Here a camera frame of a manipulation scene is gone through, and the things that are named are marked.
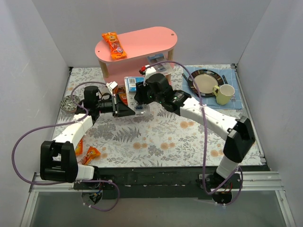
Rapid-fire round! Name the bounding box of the blue card razor pack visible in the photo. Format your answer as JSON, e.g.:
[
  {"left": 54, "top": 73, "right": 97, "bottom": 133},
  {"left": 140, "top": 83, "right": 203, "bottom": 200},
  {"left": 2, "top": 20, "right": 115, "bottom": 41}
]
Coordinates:
[{"left": 124, "top": 77, "right": 151, "bottom": 116}]

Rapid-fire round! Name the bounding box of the small orange Gillette Fusion box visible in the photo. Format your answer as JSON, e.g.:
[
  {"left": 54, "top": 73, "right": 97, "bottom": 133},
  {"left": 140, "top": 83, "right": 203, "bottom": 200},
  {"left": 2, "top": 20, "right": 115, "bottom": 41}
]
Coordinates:
[{"left": 117, "top": 87, "right": 128, "bottom": 105}]

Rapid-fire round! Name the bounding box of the clear blister razor pack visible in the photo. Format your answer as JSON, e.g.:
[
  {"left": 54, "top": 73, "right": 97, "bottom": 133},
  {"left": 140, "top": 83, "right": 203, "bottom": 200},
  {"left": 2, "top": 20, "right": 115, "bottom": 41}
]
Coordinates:
[{"left": 147, "top": 53, "right": 173, "bottom": 76}]

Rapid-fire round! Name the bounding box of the orange Bic razor bag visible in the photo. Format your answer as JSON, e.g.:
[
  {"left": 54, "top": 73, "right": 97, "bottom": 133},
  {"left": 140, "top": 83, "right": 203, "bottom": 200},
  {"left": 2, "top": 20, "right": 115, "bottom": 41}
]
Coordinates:
[
  {"left": 102, "top": 32, "right": 127, "bottom": 60},
  {"left": 80, "top": 146, "right": 101, "bottom": 165},
  {"left": 75, "top": 139, "right": 83, "bottom": 156}
]

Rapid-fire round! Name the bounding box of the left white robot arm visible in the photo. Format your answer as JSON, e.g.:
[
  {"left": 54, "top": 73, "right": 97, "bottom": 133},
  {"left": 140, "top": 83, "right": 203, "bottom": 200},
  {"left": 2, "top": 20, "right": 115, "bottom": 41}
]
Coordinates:
[{"left": 40, "top": 82, "right": 135, "bottom": 189}]

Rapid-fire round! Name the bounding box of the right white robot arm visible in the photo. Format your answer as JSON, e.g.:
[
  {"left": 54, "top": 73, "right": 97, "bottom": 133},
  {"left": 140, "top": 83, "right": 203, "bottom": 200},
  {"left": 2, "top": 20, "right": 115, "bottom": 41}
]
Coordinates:
[{"left": 134, "top": 73, "right": 256, "bottom": 189}]

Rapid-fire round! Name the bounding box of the pink three-tier shelf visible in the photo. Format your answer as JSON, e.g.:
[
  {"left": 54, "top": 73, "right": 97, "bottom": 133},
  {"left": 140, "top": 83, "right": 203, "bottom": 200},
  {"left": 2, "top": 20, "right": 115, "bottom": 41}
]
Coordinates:
[{"left": 95, "top": 26, "right": 178, "bottom": 86}]

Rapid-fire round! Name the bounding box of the floral tablecloth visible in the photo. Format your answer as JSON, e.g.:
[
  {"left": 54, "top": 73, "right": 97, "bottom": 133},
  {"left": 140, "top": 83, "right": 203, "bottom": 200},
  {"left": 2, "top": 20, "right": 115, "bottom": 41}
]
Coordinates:
[{"left": 63, "top": 65, "right": 266, "bottom": 167}]

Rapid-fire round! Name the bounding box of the dark rimmed cream plate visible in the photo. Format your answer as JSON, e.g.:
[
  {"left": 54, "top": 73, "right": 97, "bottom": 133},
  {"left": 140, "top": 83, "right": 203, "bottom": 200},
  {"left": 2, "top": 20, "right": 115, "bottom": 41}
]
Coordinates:
[{"left": 187, "top": 69, "right": 224, "bottom": 97}]

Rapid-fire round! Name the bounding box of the pale yellow mug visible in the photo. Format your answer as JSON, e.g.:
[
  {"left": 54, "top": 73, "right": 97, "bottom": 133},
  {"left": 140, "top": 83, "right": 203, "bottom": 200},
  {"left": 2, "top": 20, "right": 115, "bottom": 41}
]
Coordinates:
[{"left": 213, "top": 84, "right": 235, "bottom": 105}]

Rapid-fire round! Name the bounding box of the blue checked placemat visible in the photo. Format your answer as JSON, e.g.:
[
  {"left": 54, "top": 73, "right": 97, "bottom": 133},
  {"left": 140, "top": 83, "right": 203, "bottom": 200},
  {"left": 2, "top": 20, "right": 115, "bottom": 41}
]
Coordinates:
[{"left": 187, "top": 66, "right": 243, "bottom": 110}]

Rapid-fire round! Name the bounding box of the silver fork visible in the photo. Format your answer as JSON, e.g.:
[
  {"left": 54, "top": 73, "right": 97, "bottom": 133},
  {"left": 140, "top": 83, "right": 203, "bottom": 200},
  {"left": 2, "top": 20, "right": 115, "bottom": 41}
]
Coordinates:
[{"left": 231, "top": 95, "right": 236, "bottom": 103}]

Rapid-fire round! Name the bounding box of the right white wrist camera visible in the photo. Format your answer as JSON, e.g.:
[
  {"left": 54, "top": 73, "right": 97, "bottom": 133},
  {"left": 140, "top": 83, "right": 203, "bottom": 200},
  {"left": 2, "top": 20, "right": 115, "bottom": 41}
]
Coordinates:
[{"left": 139, "top": 65, "right": 157, "bottom": 82}]

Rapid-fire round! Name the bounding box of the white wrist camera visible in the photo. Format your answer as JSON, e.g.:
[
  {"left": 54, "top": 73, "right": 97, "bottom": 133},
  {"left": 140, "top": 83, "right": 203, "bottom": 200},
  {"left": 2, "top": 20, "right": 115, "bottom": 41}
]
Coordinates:
[
  {"left": 106, "top": 81, "right": 118, "bottom": 96},
  {"left": 139, "top": 65, "right": 157, "bottom": 82}
]

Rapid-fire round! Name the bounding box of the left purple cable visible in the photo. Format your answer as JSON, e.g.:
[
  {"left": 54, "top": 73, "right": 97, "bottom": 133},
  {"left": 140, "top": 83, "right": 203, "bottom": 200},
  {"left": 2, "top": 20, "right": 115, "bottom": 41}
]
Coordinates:
[{"left": 11, "top": 81, "right": 121, "bottom": 211}]

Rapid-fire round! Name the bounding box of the purple cable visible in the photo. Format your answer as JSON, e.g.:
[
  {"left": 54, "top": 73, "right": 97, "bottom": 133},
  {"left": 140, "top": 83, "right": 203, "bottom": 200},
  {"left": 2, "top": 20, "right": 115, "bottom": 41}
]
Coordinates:
[
  {"left": 11, "top": 81, "right": 121, "bottom": 211},
  {"left": 146, "top": 61, "right": 244, "bottom": 207}
]

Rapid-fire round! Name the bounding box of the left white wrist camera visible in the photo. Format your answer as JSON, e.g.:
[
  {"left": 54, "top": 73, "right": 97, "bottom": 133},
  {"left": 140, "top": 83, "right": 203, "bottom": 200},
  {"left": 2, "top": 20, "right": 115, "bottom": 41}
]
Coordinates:
[{"left": 106, "top": 81, "right": 118, "bottom": 96}]

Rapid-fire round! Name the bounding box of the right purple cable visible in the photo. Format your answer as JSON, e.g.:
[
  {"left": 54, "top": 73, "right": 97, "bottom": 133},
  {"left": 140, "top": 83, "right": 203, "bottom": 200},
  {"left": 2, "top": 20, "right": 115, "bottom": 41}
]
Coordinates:
[{"left": 146, "top": 61, "right": 244, "bottom": 207}]

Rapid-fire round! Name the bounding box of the black handled knife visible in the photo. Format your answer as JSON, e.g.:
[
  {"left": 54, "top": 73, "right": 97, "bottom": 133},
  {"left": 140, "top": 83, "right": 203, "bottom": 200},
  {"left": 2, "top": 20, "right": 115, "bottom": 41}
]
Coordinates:
[{"left": 222, "top": 75, "right": 228, "bottom": 84}]

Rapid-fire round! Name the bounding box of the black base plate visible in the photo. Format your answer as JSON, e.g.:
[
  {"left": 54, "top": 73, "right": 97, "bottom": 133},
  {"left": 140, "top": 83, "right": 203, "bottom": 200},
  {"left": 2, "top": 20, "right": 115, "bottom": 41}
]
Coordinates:
[{"left": 40, "top": 166, "right": 270, "bottom": 201}]

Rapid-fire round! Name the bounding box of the aluminium frame rail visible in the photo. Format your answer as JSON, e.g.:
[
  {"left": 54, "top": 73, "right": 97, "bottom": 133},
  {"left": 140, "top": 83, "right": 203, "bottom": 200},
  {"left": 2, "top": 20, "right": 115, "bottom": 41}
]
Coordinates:
[{"left": 20, "top": 171, "right": 296, "bottom": 227}]

